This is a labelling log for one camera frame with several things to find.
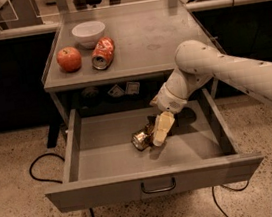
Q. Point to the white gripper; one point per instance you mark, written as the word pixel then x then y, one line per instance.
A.
pixel 169 101

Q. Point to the crushed orange gold can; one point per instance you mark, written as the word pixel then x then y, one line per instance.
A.
pixel 143 138

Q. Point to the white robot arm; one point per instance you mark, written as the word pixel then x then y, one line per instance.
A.
pixel 197 63

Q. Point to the grey open drawer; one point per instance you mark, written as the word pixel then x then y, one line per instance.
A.
pixel 103 167

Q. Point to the grey counter cabinet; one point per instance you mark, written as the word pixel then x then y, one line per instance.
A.
pixel 146 35

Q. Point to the red soda can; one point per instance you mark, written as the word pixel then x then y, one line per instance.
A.
pixel 103 53

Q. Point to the white sticker label right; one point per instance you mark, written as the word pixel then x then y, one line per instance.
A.
pixel 132 88

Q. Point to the red apple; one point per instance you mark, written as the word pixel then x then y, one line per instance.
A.
pixel 69 59

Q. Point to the white bowl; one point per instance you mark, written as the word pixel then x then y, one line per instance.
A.
pixel 88 33

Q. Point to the black drawer handle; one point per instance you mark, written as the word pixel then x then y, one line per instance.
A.
pixel 150 188

